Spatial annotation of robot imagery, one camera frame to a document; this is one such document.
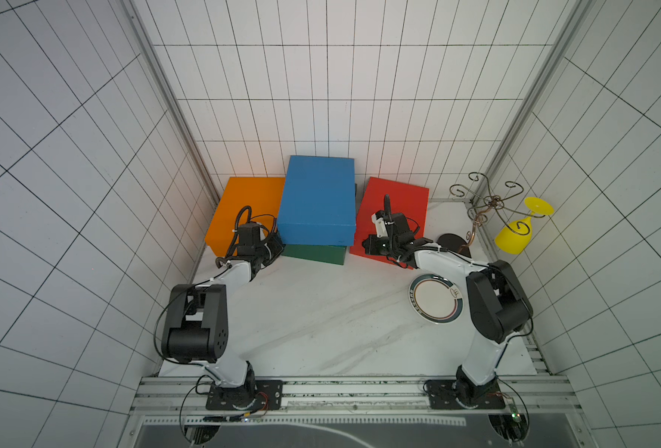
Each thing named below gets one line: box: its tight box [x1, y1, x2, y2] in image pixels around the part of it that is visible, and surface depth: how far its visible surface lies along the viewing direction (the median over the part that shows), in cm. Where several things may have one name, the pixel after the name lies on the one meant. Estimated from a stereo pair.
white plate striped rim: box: [408, 273, 465, 325], surface depth 92 cm
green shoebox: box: [281, 243, 355, 266], surface depth 103 cm
